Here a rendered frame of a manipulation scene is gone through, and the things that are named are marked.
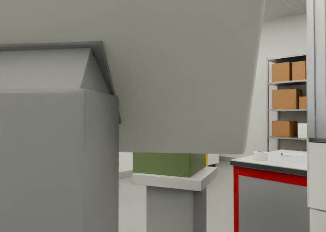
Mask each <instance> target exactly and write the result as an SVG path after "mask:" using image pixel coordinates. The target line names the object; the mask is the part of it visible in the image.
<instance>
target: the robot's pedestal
mask: <svg viewBox="0 0 326 232"><path fill-rule="evenodd" d="M217 176H218V168H217V167H211V166H206V167H204V168H203V169H202V170H200V171H199V172H197V173H196V174H194V175H193V176H191V177H189V178H187V177H176V176H166V175H155V174H144V173H134V174H133V175H132V184H138V185H146V186H147V232H207V185H208V184H209V183H211V182H212V181H213V180H214V179H215V178H216V177H217Z"/></svg>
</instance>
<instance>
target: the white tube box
mask: <svg viewBox="0 0 326 232"><path fill-rule="evenodd" d="M290 162H294V163H301V164H307V154H305V153H295V154H290Z"/></svg>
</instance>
